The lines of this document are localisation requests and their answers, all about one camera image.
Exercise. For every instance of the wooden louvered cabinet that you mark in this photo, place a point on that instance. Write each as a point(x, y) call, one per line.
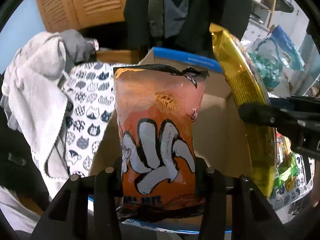
point(60, 15)

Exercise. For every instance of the green snack bag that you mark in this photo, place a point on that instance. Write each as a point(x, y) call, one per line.
point(286, 168)

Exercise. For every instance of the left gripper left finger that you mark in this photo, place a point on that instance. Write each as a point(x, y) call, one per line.
point(107, 186)

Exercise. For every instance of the wooden shelf rack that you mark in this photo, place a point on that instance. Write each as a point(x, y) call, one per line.
point(263, 10)

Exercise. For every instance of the blue cardboard box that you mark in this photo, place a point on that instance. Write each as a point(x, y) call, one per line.
point(218, 135)

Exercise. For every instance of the teal crumpled plastic bags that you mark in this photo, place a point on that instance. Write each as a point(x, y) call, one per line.
point(269, 70)

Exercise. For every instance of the white towel pile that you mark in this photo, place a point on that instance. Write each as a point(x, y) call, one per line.
point(36, 106)

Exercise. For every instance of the long yellow cracker pack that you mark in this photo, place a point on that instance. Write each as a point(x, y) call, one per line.
point(249, 94)

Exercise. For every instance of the blue white plastic bag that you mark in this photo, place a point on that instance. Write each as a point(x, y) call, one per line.
point(277, 46)

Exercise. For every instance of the grey garment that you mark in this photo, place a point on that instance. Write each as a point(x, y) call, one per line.
point(79, 49)

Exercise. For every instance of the brown cardboard box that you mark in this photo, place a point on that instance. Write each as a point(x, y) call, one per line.
point(118, 56)

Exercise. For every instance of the cat pattern tablecloth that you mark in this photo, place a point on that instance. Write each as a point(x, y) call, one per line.
point(90, 92)

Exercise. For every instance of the hanging dark jackets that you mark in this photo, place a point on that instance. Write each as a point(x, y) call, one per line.
point(183, 24)

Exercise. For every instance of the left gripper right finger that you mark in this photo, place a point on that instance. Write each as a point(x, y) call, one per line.
point(214, 187)

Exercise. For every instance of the orange hand-print snack bag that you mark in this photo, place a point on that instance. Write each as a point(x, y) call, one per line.
point(156, 106)

